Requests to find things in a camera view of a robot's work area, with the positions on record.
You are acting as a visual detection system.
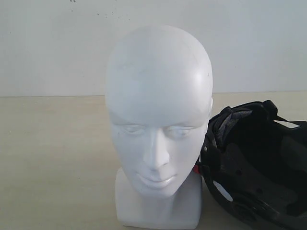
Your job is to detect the black helmet with visor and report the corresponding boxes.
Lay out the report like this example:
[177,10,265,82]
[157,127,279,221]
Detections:
[193,100,307,230]

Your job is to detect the white mannequin head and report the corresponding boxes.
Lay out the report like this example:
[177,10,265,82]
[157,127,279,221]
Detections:
[105,25,213,230]

